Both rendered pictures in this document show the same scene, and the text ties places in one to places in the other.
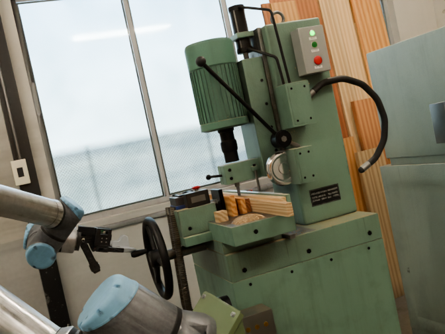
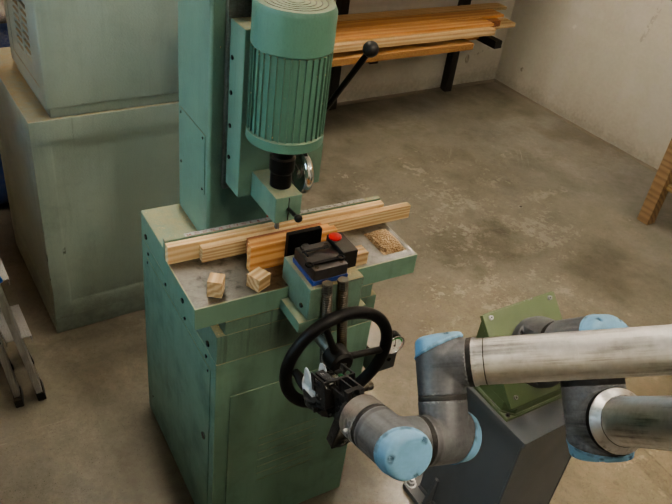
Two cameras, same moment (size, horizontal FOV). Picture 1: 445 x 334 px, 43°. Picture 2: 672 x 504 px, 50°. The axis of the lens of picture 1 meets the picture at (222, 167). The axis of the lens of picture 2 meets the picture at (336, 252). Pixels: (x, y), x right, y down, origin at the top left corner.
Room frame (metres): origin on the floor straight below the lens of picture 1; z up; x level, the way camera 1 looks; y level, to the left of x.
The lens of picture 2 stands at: (2.29, 1.41, 1.93)
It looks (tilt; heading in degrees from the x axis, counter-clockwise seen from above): 35 degrees down; 254
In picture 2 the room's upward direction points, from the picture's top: 8 degrees clockwise
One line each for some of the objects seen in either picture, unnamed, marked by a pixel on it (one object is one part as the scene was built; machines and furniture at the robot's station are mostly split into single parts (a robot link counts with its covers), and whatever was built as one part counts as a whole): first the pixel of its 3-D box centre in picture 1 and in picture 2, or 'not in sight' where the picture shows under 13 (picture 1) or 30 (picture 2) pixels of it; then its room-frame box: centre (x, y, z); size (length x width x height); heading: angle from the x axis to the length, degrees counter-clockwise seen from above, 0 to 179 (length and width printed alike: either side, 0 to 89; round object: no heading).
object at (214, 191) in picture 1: (210, 203); (308, 252); (1.98, 0.07, 0.95); 0.09 x 0.07 x 0.09; 19
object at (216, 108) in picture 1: (216, 86); (289, 73); (2.04, -0.04, 1.35); 0.18 x 0.18 x 0.31
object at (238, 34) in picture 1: (242, 29); not in sight; (2.08, -0.17, 1.54); 0.08 x 0.08 x 0.17; 19
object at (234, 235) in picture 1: (218, 224); (303, 276); (1.98, 0.05, 0.87); 0.61 x 0.30 x 0.06; 19
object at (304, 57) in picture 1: (310, 50); not in sight; (2.01, -0.39, 1.40); 0.10 x 0.06 x 0.16; 109
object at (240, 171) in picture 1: (240, 173); (276, 196); (2.04, -0.06, 1.03); 0.14 x 0.07 x 0.09; 109
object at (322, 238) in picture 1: (280, 239); (252, 263); (2.08, -0.15, 0.76); 0.57 x 0.45 x 0.09; 109
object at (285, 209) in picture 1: (251, 205); (312, 230); (1.94, -0.07, 0.92); 0.60 x 0.02 x 0.04; 19
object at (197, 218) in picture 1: (193, 218); (321, 281); (1.95, 0.14, 0.92); 0.15 x 0.13 x 0.09; 19
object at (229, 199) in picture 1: (222, 204); (292, 248); (2.01, 0.03, 0.94); 0.23 x 0.02 x 0.07; 19
